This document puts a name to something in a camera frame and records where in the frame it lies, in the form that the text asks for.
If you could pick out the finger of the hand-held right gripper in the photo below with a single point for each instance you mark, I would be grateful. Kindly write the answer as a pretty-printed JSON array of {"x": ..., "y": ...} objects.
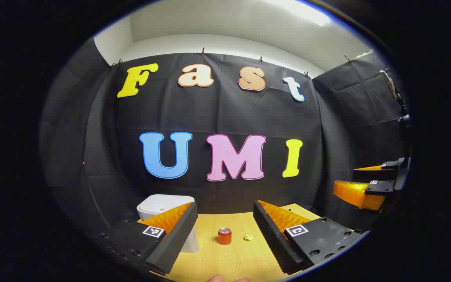
[
  {"x": 356, "y": 194},
  {"x": 370, "y": 174}
]

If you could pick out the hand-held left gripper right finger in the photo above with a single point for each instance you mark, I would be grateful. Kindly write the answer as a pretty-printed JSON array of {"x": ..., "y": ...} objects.
[{"x": 272, "y": 239}]

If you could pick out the yellow paper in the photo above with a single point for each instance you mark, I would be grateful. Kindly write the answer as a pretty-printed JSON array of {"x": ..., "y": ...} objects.
[{"x": 248, "y": 237}]

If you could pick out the wooden desktop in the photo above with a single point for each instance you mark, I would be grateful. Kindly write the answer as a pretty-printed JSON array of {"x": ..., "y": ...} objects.
[{"x": 225, "y": 262}]

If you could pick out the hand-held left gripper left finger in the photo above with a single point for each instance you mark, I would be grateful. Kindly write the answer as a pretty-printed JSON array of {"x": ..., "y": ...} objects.
[{"x": 178, "y": 239}]

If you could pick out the white desktop garbage bin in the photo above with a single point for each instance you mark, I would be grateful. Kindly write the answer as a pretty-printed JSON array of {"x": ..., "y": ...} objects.
[{"x": 159, "y": 203}]

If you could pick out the black backdrop cloth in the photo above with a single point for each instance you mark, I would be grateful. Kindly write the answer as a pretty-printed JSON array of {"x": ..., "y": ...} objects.
[{"x": 225, "y": 113}]

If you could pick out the red pop can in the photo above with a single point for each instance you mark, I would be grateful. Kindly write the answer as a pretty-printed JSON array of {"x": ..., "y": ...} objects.
[{"x": 224, "y": 237}]

